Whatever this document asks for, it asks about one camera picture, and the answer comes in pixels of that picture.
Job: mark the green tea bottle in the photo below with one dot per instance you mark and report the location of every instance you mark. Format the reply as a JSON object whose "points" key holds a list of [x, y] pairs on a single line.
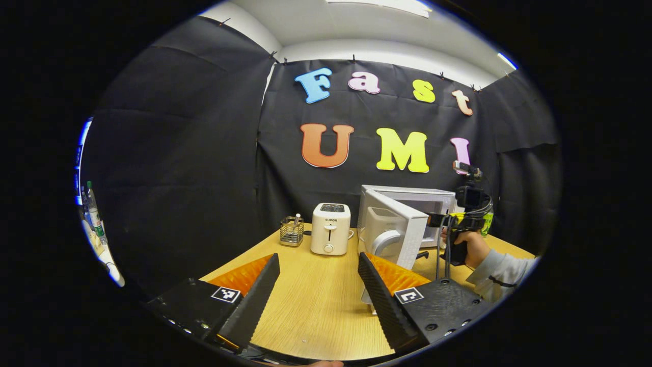
{"points": [[487, 224]]}

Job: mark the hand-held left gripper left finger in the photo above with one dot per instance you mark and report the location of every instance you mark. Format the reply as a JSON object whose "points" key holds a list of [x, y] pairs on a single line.
{"points": [[252, 306]]}

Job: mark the clear plastic bottle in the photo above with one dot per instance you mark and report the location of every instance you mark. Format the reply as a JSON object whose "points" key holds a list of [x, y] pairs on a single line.
{"points": [[94, 214]]}

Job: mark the white toaster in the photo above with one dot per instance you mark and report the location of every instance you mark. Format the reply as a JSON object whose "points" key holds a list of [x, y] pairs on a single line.
{"points": [[331, 229]]}

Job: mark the large ceiling light panel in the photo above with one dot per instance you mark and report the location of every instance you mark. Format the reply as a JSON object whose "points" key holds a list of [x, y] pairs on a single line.
{"points": [[387, 6]]}

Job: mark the white microwave oven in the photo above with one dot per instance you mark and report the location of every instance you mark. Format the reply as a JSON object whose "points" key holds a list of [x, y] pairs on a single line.
{"points": [[402, 229]]}

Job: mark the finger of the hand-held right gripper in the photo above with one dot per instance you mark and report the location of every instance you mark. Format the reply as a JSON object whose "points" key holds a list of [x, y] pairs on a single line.
{"points": [[437, 220]]}

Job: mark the small ceiling light panel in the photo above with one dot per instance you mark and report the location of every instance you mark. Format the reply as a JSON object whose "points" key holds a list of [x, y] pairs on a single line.
{"points": [[507, 60]]}

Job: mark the metal utensil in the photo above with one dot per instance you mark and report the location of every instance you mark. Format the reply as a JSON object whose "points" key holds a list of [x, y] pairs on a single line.
{"points": [[296, 220]]}

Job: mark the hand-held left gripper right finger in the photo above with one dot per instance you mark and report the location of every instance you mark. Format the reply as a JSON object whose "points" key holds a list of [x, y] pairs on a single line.
{"points": [[387, 311]]}

